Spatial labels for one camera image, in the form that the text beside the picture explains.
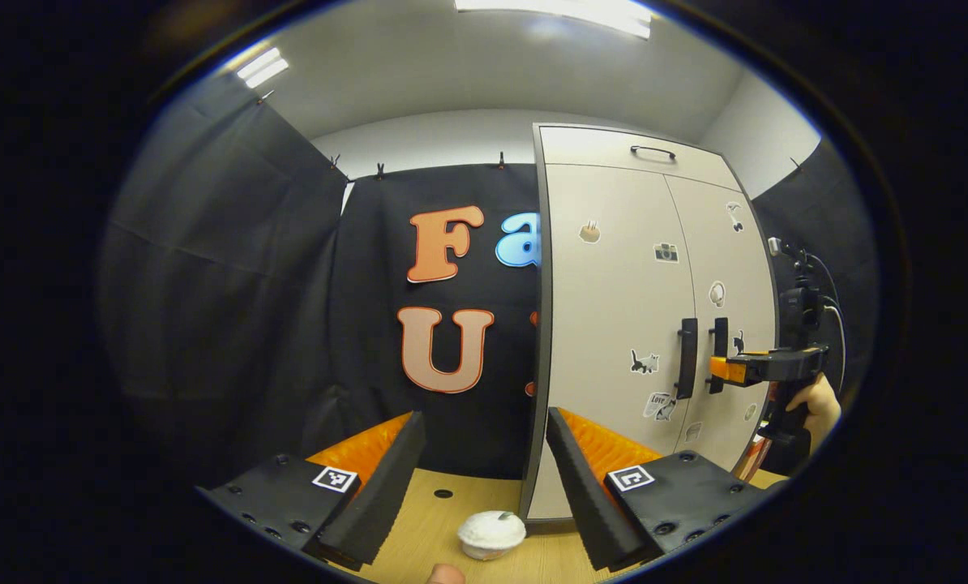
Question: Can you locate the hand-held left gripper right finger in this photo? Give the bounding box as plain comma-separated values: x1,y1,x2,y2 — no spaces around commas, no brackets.
546,406,786,573

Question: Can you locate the cat sticker shoe cabinet door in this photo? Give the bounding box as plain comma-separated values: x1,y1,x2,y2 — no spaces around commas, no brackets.
664,174,778,473

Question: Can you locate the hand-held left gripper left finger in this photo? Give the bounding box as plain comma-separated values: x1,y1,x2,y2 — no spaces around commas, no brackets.
195,410,427,573

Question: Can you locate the beige double-door shoe cabinet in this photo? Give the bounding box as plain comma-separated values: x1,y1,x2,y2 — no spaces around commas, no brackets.
519,122,779,522

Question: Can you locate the camera sticker shoe cabinet door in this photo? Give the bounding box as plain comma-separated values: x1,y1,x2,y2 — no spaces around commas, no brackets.
523,163,700,522

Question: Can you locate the large ceiling light panel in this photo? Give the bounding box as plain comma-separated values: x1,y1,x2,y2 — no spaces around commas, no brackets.
454,0,653,40

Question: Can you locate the narrow ceiling light strip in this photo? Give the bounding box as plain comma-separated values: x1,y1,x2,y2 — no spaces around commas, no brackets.
235,47,290,90

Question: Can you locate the white round bowl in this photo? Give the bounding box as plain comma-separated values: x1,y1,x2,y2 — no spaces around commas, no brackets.
456,510,527,561

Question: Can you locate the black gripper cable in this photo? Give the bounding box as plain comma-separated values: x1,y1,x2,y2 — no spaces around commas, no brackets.
808,253,848,392

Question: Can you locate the black backdrop cloth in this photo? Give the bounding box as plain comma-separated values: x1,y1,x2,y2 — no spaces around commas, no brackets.
99,73,882,487

